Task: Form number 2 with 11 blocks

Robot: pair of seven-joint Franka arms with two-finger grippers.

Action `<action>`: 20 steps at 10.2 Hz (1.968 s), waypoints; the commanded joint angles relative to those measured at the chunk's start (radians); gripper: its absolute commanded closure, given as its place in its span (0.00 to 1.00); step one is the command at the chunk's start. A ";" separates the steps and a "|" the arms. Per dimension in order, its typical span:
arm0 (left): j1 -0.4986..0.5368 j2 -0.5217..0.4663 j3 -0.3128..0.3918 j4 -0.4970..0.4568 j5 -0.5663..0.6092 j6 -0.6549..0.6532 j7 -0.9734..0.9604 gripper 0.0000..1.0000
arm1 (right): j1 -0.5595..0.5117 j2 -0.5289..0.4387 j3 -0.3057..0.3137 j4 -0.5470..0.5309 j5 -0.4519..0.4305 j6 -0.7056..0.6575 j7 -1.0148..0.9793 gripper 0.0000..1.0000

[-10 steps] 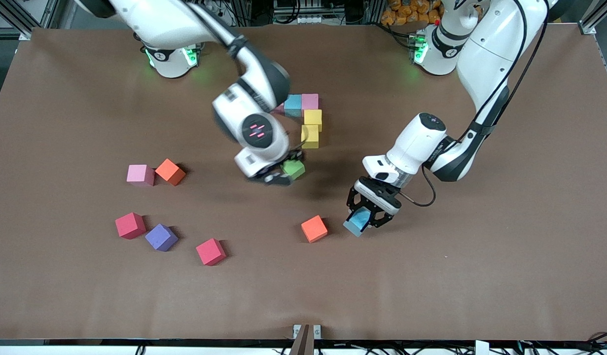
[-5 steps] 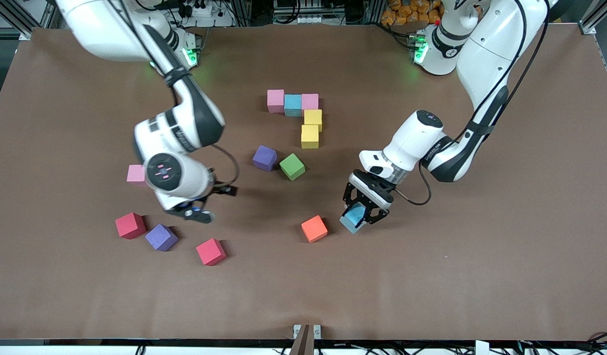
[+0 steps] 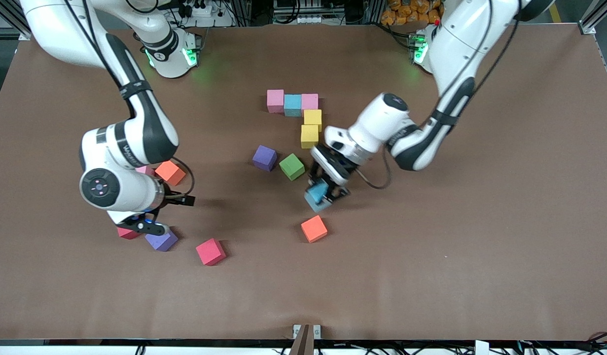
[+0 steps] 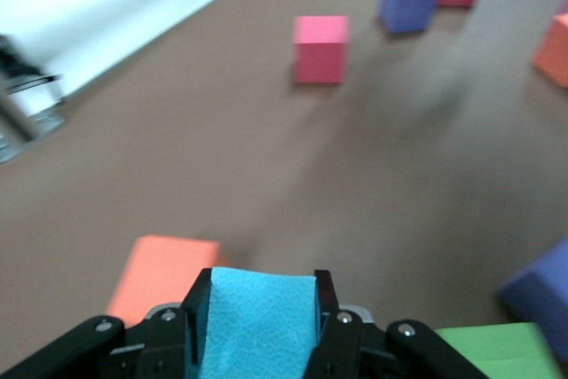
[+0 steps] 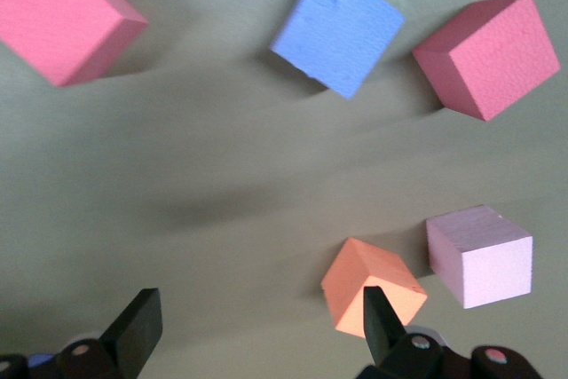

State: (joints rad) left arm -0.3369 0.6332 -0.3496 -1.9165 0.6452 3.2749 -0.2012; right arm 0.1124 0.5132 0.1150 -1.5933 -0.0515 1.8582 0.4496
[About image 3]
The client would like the aluminium frame post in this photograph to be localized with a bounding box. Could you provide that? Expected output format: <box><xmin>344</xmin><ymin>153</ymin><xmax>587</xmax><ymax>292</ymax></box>
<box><xmin>0</xmin><ymin>0</ymin><xmax>33</xmax><ymax>41</ymax></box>
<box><xmin>578</xmin><ymin>0</ymin><xmax>607</xmax><ymax>35</ymax></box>

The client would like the orange foam cube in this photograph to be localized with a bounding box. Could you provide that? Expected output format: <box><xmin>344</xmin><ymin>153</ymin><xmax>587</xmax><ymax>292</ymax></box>
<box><xmin>301</xmin><ymin>215</ymin><xmax>329</xmax><ymax>244</ymax></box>
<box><xmin>155</xmin><ymin>159</ymin><xmax>187</xmax><ymax>187</ymax></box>

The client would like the brown table mat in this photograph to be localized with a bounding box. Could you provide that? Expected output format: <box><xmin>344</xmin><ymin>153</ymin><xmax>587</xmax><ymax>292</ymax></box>
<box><xmin>0</xmin><ymin>25</ymin><xmax>607</xmax><ymax>342</ymax></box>

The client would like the blue foam cube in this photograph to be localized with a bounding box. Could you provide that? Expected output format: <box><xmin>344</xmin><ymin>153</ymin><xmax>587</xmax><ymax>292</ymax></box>
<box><xmin>284</xmin><ymin>94</ymin><xmax>303</xmax><ymax>117</ymax></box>
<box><xmin>304</xmin><ymin>180</ymin><xmax>333</xmax><ymax>213</ymax></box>

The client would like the green foam cube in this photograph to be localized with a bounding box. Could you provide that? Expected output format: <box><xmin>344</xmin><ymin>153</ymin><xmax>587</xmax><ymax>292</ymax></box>
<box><xmin>279</xmin><ymin>153</ymin><xmax>306</xmax><ymax>181</ymax></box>

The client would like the silver metal bracket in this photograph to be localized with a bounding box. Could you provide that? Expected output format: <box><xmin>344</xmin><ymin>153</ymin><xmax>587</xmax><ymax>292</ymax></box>
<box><xmin>293</xmin><ymin>324</ymin><xmax>322</xmax><ymax>340</ymax></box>

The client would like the white power strip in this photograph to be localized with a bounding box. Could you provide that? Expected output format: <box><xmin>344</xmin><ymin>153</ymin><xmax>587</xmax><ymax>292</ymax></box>
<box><xmin>178</xmin><ymin>0</ymin><xmax>235</xmax><ymax>29</ymax></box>

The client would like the grey camera stand pole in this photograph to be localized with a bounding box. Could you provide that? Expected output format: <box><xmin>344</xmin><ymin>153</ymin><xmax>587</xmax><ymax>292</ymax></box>
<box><xmin>289</xmin><ymin>324</ymin><xmax>311</xmax><ymax>355</ymax></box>

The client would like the orange snack bags pile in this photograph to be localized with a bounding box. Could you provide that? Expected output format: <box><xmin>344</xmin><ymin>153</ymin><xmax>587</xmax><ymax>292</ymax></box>
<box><xmin>380</xmin><ymin>0</ymin><xmax>447</xmax><ymax>26</ymax></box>

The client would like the purple foam cube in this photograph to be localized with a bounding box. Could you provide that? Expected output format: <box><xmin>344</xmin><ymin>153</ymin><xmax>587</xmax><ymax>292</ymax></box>
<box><xmin>252</xmin><ymin>144</ymin><xmax>278</xmax><ymax>172</ymax></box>
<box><xmin>145</xmin><ymin>231</ymin><xmax>179</xmax><ymax>252</ymax></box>

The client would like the yellow foam cube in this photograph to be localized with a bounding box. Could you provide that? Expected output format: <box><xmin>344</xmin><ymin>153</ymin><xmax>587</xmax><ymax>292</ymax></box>
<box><xmin>304</xmin><ymin>109</ymin><xmax>323</xmax><ymax>132</ymax></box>
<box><xmin>300</xmin><ymin>124</ymin><xmax>320</xmax><ymax>149</ymax></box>

